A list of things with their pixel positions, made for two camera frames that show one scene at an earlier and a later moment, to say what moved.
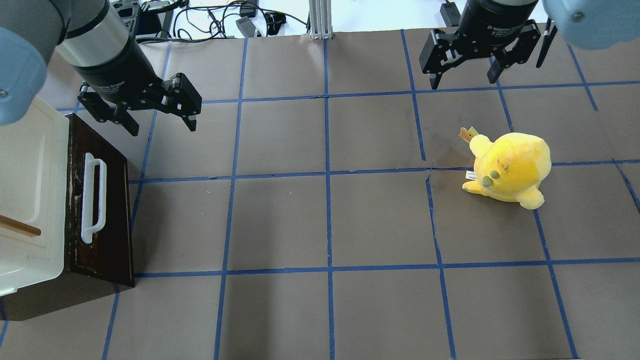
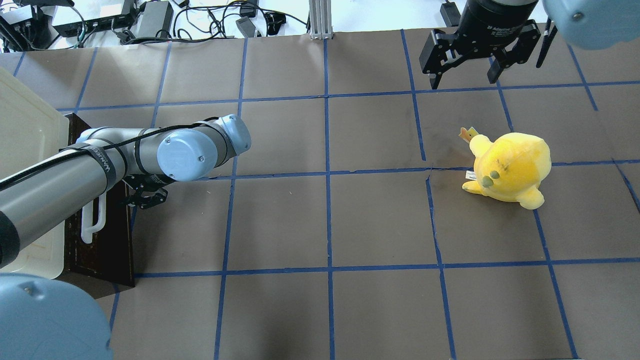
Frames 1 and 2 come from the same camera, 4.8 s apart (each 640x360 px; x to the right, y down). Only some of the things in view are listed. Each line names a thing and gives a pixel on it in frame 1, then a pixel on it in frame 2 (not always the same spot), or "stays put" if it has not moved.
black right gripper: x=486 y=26 stays put
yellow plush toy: x=511 y=168 stays put
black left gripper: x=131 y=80 to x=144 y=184
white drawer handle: x=88 y=229 stays put
